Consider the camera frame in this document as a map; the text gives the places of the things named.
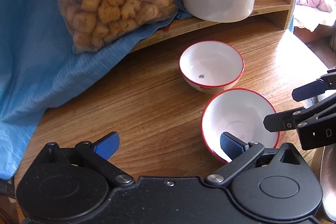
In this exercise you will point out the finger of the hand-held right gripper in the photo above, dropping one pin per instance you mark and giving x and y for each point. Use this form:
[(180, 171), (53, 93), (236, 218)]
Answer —
[(309, 90), (278, 121)]

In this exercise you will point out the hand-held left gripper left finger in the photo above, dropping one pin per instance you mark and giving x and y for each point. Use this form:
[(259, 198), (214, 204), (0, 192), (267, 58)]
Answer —
[(106, 146)]

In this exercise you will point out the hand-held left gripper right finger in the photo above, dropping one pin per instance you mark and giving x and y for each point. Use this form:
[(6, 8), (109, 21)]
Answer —
[(232, 146)]

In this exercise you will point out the white bowl with lettering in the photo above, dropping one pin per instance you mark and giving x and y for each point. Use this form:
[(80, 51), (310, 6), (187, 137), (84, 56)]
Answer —
[(236, 113)]

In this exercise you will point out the steel bowl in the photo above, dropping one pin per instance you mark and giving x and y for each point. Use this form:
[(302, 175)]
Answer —
[(329, 182)]

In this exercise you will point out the white red-rimmed bowl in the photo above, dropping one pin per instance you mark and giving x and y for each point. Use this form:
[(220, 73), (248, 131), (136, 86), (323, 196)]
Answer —
[(212, 64)]

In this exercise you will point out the wooden desk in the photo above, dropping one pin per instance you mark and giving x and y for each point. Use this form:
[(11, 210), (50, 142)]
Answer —
[(131, 100)]

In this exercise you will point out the pink and white bedding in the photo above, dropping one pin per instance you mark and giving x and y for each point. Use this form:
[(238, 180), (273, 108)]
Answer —
[(315, 8)]

